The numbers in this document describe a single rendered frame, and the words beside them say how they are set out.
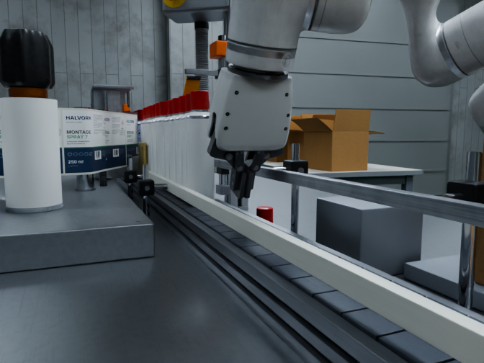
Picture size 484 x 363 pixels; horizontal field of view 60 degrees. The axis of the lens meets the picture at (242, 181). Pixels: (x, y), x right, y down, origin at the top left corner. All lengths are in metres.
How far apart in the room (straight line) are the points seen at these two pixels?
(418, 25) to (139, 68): 4.52
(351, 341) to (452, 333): 0.07
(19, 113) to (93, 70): 4.49
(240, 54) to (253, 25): 0.03
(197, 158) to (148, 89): 4.50
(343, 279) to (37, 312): 0.31
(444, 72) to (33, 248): 0.80
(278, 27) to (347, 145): 2.16
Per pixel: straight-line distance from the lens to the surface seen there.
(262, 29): 0.48
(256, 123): 0.52
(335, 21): 0.50
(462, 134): 7.20
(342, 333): 0.31
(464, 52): 0.93
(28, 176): 0.76
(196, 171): 0.74
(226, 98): 0.50
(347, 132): 2.62
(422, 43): 0.94
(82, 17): 5.35
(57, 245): 0.62
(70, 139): 0.99
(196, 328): 0.41
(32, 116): 0.76
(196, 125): 0.74
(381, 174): 2.68
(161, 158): 0.99
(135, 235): 0.62
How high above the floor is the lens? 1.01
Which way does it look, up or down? 7 degrees down
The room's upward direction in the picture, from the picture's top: straight up
